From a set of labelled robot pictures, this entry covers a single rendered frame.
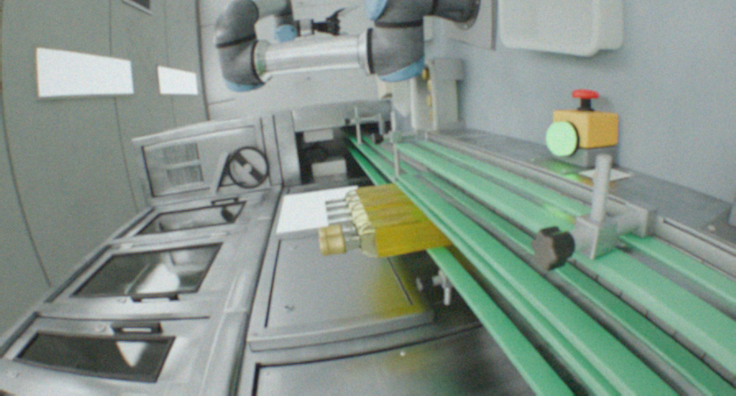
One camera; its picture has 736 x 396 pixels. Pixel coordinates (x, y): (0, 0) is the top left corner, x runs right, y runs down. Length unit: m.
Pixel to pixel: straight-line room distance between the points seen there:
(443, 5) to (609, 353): 0.69
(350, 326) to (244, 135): 1.25
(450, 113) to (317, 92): 3.57
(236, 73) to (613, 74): 0.80
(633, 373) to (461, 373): 0.33
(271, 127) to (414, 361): 1.30
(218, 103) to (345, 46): 4.30
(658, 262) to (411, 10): 0.64
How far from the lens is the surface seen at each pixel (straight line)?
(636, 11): 0.48
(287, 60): 0.82
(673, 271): 0.28
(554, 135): 0.44
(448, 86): 0.86
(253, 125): 1.66
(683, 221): 0.32
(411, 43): 0.75
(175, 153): 1.78
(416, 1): 0.74
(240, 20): 0.87
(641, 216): 0.30
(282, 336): 0.59
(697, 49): 0.43
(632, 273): 0.25
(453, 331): 0.61
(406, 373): 0.55
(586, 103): 0.47
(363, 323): 0.58
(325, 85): 4.35
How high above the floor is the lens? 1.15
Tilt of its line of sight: 8 degrees down
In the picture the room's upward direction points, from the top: 98 degrees counter-clockwise
